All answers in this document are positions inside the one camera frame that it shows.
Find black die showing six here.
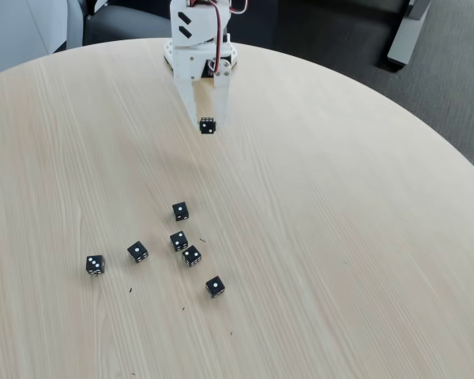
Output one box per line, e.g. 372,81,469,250
199,117,218,136

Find dark grey chair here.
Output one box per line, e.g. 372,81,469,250
81,0,173,47

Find black die white pips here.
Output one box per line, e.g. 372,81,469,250
205,275,226,299
181,245,203,268
85,254,106,276
169,231,189,253
126,241,149,265
171,201,190,222

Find white cabinet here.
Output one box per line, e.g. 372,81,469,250
0,0,84,79

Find grey desk leg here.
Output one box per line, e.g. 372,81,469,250
386,0,431,68

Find red black white servo cable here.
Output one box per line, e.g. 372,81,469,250
186,0,249,76

